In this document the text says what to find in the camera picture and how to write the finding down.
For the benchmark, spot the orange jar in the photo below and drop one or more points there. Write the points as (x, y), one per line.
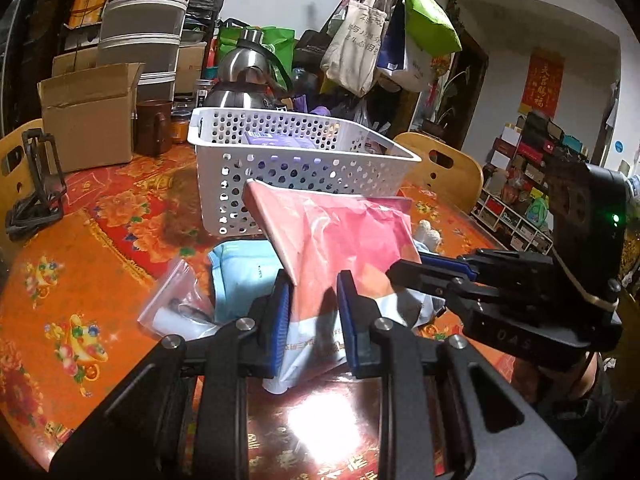
(179, 125)

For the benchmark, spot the beige canvas tote bag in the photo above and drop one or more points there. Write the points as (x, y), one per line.
(350, 60)

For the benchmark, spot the small white plush toy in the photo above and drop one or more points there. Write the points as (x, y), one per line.
(426, 235)

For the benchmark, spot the red wall poster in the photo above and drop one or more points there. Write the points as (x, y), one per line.
(543, 83)

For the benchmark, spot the purple box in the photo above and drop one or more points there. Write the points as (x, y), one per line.
(278, 140)

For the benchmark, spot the black phone stand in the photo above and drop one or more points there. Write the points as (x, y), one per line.
(43, 206)

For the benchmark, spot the green shopping bag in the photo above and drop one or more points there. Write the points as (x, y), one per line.
(279, 41)

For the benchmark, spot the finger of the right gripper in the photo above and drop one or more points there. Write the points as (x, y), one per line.
(451, 265)
(427, 279)

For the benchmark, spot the green hanging bag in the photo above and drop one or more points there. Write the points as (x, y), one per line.
(430, 28)

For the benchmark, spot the light blue tissue pack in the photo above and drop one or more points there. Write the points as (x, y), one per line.
(242, 271)

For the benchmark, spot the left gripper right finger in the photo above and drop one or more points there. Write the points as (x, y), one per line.
(362, 340)

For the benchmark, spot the clear zip bag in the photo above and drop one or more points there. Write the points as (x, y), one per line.
(177, 306)

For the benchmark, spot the right wooden chair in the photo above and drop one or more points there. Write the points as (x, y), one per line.
(455, 177)

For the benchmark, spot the cardboard box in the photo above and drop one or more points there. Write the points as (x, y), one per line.
(90, 114)

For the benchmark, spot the pink wet wipes pack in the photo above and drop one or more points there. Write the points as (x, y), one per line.
(316, 236)

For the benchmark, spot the steel gourd-shaped kettle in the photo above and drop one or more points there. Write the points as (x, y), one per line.
(245, 80)

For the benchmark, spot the shelf with boxes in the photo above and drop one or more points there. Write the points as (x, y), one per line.
(514, 203)

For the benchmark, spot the white perforated plastic basket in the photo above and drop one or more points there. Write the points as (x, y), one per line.
(348, 159)

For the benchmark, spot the brown ceramic mug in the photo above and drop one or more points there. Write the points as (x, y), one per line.
(152, 129)

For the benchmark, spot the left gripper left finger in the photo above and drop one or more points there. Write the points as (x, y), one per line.
(273, 326)

